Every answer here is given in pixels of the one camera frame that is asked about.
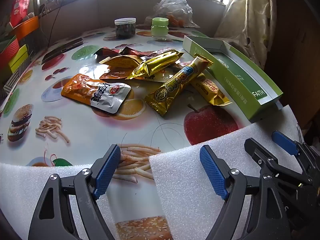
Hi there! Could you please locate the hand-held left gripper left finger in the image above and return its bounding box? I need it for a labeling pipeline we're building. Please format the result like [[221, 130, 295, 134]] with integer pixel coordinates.
[[29, 144, 122, 240]]

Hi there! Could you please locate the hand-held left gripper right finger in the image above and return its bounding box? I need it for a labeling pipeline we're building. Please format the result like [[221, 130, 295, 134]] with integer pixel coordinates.
[[199, 145, 292, 240]]

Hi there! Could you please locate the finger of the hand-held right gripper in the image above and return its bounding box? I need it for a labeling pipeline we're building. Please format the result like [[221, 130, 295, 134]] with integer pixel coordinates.
[[271, 130, 320, 173], [244, 138, 314, 189]]

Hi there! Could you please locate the green and white cardboard box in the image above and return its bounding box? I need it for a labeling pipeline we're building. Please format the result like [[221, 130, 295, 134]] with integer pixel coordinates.
[[182, 35, 284, 123]]

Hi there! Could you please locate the gold red-lettered snack bar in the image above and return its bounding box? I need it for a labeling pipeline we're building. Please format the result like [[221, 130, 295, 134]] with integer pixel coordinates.
[[189, 74, 232, 107]]

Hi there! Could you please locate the orange and silver snack packet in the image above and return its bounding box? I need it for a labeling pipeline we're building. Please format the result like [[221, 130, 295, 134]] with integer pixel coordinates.
[[61, 74, 132, 114], [99, 66, 140, 80]]

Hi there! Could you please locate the long gold blue-lettered snack bar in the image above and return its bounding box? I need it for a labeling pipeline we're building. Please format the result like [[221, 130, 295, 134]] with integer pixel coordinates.
[[144, 55, 214, 117]]

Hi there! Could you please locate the yellow snack packet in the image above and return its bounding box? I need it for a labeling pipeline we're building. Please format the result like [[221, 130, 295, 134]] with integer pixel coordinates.
[[99, 54, 142, 68]]

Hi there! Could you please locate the plain gold snack bar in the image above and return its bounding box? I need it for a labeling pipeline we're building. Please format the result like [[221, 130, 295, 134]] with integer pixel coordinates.
[[127, 50, 185, 80]]

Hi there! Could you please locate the red and black candy packet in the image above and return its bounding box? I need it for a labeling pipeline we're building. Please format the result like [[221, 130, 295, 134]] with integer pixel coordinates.
[[94, 47, 122, 58], [119, 46, 140, 55]]

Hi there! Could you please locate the red white striped snack packet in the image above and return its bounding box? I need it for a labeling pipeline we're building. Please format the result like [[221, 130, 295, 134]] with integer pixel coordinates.
[[144, 48, 175, 58]]

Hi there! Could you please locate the white foam sheet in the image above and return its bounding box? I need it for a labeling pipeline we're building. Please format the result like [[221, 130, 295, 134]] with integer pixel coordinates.
[[149, 104, 309, 240], [0, 162, 118, 240]]

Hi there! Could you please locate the dark wooden cabinet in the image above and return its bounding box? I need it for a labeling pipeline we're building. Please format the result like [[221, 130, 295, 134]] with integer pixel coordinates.
[[264, 0, 320, 130]]

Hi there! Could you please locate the dark smartphone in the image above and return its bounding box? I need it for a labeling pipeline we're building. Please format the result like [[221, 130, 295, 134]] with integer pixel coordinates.
[[42, 38, 83, 64]]

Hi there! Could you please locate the cream patterned curtain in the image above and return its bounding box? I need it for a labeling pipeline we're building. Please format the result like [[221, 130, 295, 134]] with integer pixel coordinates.
[[214, 0, 278, 68]]

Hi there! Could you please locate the yellow-green box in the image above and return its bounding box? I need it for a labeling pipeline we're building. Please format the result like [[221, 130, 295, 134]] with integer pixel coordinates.
[[9, 44, 29, 72]]

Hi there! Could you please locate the clear jar with dark contents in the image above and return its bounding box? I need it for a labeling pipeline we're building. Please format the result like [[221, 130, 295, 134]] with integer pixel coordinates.
[[114, 18, 137, 39]]

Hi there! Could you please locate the green glass jar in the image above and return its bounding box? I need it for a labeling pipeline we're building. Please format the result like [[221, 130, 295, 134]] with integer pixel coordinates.
[[151, 17, 169, 39]]

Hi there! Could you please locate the red box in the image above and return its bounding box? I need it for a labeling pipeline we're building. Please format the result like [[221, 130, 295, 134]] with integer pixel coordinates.
[[0, 39, 20, 63]]

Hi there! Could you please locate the green tray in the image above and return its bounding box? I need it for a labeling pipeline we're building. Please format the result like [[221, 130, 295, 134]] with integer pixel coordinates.
[[0, 33, 16, 53]]

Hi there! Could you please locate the orange box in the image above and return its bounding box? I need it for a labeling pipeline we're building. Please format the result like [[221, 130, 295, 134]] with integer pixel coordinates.
[[14, 16, 40, 40]]

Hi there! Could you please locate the clear plastic bag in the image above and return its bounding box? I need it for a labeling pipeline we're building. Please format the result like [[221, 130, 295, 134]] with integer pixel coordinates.
[[146, 0, 200, 28]]

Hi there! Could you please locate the red printed bag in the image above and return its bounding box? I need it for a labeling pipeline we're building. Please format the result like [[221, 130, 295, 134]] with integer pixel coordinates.
[[10, 0, 35, 27]]

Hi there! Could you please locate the dark cable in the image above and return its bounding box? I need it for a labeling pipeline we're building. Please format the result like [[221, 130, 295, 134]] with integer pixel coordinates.
[[47, 0, 66, 48]]

